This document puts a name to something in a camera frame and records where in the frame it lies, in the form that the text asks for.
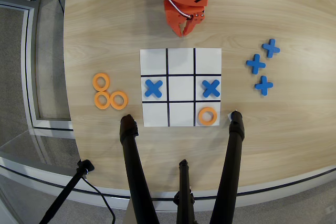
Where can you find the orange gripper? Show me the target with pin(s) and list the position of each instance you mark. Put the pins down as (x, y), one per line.
(174, 13)

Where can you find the white tic-tac-toe paper board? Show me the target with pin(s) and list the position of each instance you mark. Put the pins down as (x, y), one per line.
(181, 61)

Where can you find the blue foam cross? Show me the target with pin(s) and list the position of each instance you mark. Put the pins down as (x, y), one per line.
(153, 88)
(263, 85)
(211, 88)
(256, 64)
(271, 48)

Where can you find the small white paper tag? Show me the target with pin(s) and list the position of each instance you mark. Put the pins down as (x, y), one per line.
(229, 116)

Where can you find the short black tripod leg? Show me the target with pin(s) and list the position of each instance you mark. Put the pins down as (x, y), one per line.
(185, 182)

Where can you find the thin black stand pole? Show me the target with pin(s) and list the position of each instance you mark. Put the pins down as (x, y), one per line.
(65, 192)

